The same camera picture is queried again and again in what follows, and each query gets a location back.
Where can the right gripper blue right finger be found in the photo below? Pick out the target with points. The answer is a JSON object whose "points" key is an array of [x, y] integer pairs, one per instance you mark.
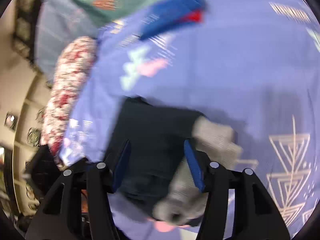
{"points": [[256, 216]]}

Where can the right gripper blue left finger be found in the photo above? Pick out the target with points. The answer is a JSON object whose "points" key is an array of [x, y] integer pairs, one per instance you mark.
{"points": [[77, 205]]}

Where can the black pants with grey cuffs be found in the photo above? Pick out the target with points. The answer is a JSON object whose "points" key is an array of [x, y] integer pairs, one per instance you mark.
{"points": [[158, 179]]}

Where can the person's right hand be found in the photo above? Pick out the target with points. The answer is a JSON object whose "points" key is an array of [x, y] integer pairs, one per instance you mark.
{"points": [[162, 226]]}

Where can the purple printed bed sheet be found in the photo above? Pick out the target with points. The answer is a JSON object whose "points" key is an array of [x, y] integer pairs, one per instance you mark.
{"points": [[249, 64]]}

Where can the floral bolster pillow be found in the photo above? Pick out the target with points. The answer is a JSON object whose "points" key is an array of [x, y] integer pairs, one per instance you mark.
{"points": [[71, 72]]}

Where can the plaid purple pillow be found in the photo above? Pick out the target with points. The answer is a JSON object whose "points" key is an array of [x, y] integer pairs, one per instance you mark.
{"points": [[60, 22]]}

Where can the folded red garment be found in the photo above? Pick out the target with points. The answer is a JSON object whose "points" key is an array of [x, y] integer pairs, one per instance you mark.
{"points": [[192, 17]]}

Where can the folded blue pants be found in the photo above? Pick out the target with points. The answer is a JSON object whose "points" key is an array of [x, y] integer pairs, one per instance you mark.
{"points": [[166, 15]]}

